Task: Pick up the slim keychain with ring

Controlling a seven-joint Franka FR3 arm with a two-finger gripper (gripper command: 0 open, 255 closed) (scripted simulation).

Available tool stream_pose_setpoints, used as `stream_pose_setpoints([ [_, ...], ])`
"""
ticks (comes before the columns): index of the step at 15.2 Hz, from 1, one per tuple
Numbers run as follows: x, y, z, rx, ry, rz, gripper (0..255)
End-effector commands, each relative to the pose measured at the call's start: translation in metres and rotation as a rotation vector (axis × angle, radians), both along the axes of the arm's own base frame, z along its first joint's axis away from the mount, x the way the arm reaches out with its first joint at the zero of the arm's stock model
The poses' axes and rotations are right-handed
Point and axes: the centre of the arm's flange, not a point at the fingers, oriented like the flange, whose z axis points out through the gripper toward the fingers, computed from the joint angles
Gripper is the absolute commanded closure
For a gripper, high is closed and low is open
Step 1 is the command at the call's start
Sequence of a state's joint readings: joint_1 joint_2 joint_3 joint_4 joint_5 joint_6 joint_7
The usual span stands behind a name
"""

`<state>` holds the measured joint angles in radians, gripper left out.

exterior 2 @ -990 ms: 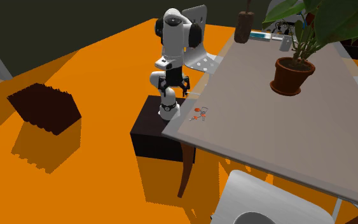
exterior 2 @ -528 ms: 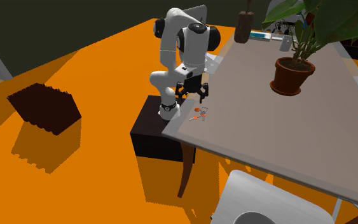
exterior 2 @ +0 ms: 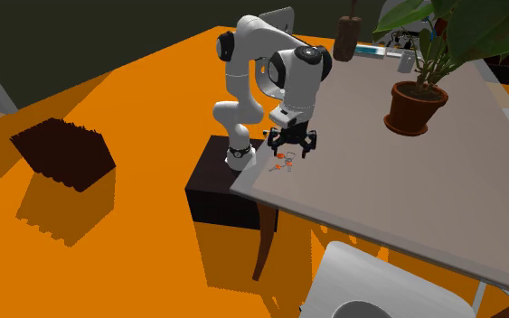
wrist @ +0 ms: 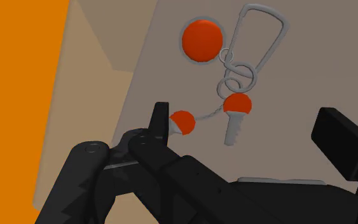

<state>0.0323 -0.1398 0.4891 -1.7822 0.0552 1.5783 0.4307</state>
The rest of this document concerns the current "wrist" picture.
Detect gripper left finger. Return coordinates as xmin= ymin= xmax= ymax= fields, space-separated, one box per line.
xmin=34 ymin=101 xmax=198 ymax=224

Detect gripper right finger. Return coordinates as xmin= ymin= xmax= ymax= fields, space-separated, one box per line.
xmin=310 ymin=106 xmax=358 ymax=224

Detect red and grey keychain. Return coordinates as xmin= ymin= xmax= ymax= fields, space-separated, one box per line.
xmin=169 ymin=3 xmax=291 ymax=147

